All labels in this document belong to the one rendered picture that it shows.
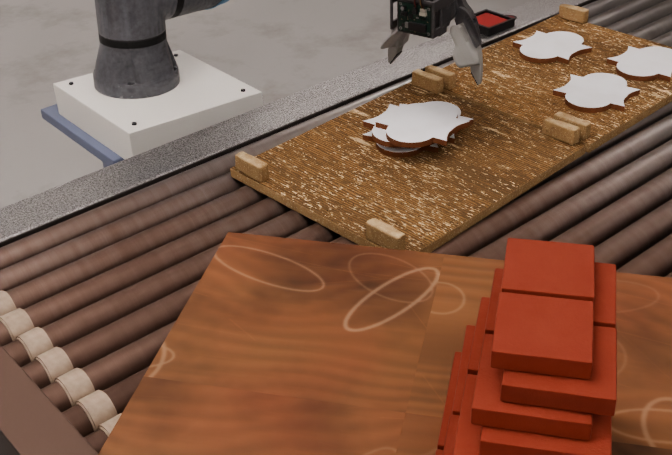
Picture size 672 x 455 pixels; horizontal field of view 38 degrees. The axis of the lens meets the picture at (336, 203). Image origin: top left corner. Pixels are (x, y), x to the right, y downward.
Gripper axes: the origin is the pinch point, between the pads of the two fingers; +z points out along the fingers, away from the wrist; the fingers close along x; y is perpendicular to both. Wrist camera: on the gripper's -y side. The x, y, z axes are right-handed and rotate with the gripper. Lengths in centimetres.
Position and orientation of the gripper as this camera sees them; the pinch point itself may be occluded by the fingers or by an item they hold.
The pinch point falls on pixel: (436, 72)
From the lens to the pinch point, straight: 148.0
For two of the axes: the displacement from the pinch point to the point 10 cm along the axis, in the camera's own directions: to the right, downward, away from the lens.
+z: 0.3, 8.5, 5.3
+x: 8.2, 2.8, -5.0
